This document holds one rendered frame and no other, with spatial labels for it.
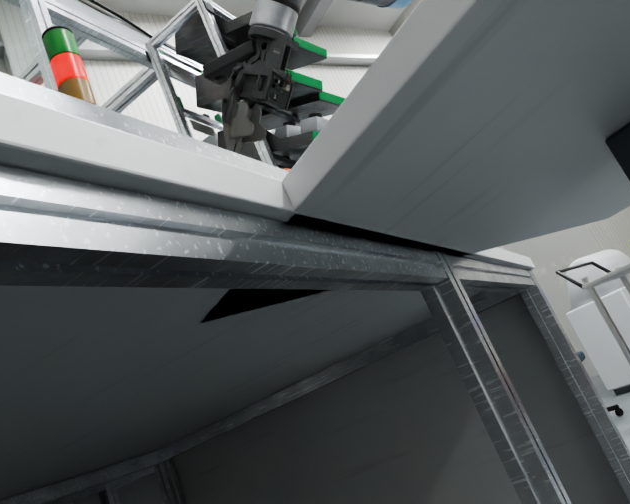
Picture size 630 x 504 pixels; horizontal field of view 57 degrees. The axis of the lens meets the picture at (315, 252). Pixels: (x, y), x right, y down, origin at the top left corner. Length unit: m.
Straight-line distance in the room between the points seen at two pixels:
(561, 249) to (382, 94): 7.66
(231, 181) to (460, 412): 1.30
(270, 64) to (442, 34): 0.68
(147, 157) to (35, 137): 0.07
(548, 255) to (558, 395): 6.60
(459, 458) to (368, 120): 1.35
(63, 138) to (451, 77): 0.23
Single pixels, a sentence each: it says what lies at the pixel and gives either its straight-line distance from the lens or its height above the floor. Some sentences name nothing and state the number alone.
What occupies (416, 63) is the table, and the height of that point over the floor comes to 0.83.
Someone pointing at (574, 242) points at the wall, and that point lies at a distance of 7.90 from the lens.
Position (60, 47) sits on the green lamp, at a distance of 1.07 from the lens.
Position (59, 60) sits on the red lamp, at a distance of 1.05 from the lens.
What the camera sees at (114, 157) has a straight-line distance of 0.33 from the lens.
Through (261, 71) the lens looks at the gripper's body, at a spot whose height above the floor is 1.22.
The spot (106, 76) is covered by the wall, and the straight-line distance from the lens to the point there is 6.89.
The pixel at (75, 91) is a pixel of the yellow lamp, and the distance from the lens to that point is 1.01.
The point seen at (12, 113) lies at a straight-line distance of 0.30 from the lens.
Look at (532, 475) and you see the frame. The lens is 0.81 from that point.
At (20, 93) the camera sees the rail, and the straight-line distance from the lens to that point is 0.45.
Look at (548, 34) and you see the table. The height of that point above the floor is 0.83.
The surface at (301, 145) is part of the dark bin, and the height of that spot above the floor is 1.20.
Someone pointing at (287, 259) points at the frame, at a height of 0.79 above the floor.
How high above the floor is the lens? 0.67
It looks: 16 degrees up
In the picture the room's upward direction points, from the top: 23 degrees counter-clockwise
